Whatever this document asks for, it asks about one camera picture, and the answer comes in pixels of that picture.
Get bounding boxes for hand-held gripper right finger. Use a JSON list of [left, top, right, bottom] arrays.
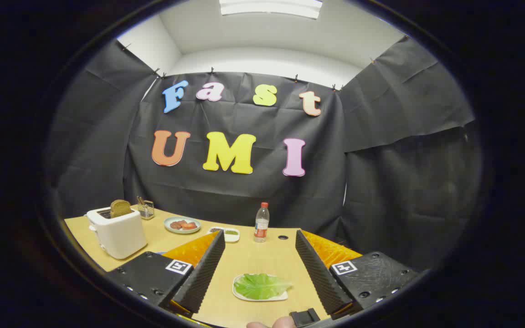
[[295, 229, 420, 320]]

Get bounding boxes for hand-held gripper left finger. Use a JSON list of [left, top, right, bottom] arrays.
[[105, 230, 226, 319]]

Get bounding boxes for green lettuce leaf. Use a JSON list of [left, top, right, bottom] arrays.
[[234, 273, 293, 300]]

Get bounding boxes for brown bread slice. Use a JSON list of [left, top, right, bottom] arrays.
[[110, 200, 132, 218]]

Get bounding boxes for white square plate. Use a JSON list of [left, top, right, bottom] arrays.
[[232, 274, 289, 302]]

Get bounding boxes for white divided seasoning dish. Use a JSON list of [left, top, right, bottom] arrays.
[[207, 226, 240, 243]]

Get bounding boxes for pale green round plate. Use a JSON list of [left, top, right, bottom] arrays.
[[164, 216, 201, 235]]

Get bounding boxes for clear red-capped water bottle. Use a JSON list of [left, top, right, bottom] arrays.
[[254, 202, 270, 243]]

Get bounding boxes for black backdrop cloth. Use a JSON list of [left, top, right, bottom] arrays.
[[46, 36, 484, 274]]

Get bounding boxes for white toaster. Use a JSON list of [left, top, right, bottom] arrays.
[[86, 206, 148, 260]]

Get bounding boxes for ceiling light panel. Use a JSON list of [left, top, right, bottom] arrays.
[[219, 0, 323, 20]]

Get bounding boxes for wire mesh utensil basket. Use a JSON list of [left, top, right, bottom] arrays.
[[136, 200, 155, 220]]

